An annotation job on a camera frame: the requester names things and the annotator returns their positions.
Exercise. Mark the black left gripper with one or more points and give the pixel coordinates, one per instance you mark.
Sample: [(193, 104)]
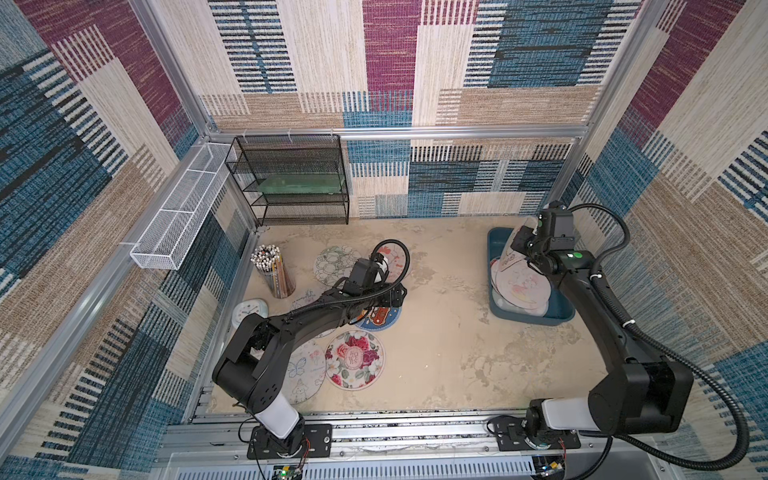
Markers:
[(398, 296)]

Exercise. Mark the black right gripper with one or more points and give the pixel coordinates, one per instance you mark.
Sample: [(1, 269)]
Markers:
[(537, 252)]

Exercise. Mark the blue cartoon toast coaster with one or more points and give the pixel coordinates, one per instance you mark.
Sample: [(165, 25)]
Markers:
[(379, 319)]

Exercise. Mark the pink checkered bunny coaster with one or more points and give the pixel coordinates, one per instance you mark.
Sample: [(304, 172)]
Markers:
[(395, 258)]

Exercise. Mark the pink unicorn moon coaster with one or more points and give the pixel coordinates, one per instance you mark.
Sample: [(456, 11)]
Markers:
[(517, 288)]

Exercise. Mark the teal plastic storage box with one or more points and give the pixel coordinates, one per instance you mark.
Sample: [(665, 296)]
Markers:
[(560, 309)]

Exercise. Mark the red rose floral coaster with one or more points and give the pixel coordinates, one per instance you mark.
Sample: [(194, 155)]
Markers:
[(354, 360)]

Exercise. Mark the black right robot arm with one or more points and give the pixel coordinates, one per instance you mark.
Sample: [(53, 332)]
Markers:
[(644, 391)]

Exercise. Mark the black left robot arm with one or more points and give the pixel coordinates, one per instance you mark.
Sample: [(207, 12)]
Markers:
[(252, 367)]

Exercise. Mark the green white cabbage coaster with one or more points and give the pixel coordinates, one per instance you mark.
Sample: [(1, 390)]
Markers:
[(333, 263)]

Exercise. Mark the white butterfly coaster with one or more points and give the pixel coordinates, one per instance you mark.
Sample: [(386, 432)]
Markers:
[(305, 373)]

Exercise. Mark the cup of coloured pencils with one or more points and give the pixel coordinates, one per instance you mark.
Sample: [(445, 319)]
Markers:
[(269, 263)]

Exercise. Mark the small white round clock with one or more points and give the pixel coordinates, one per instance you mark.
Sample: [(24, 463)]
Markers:
[(246, 308)]

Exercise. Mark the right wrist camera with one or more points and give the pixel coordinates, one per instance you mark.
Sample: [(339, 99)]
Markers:
[(556, 231)]

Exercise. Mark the black wire mesh shelf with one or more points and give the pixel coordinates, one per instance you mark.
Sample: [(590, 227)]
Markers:
[(291, 180)]

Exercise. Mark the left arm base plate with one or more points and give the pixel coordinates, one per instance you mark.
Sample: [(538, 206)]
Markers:
[(305, 441)]

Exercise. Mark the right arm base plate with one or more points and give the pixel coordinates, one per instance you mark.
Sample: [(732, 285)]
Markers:
[(512, 434)]

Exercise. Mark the white wire mesh basket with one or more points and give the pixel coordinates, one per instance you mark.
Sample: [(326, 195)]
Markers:
[(167, 240)]

